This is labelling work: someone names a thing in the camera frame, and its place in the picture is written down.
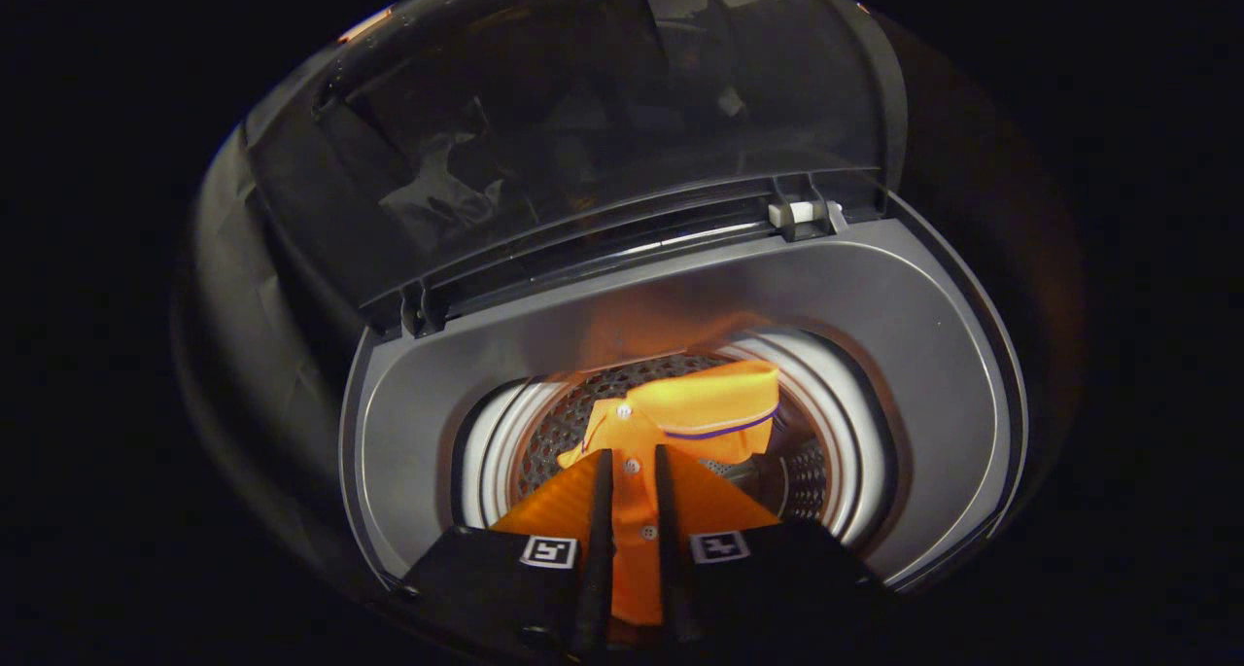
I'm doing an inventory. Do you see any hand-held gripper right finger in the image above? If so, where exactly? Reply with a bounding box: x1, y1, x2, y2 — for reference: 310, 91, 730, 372
654, 442, 893, 652

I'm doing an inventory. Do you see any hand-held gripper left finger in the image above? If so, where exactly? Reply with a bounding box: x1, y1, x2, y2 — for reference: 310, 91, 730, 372
392, 447, 617, 661

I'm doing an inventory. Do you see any yellow polo shirt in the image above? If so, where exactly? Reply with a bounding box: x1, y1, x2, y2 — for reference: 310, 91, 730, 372
556, 359, 781, 628

